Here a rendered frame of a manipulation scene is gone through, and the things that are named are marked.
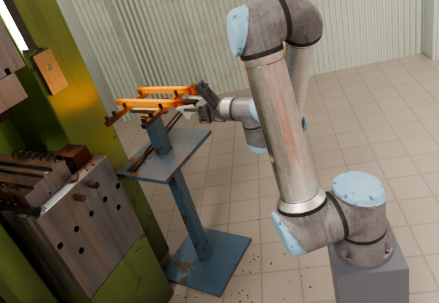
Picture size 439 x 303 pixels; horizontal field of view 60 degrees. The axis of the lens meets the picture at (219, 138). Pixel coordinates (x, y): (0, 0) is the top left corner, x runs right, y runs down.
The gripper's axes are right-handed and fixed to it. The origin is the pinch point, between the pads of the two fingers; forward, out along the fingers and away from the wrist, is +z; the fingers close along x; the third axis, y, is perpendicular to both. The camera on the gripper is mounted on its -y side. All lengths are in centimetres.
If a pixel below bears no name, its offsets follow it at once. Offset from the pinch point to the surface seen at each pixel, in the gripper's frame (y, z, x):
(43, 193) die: 9, 30, -54
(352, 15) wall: 50, -3, 259
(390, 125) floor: 102, -52, 153
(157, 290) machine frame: 89, 25, -34
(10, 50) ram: -41, 31, -38
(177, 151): 26.3, 13.3, 0.7
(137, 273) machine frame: 70, 25, -40
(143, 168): 26.4, 22.1, -14.5
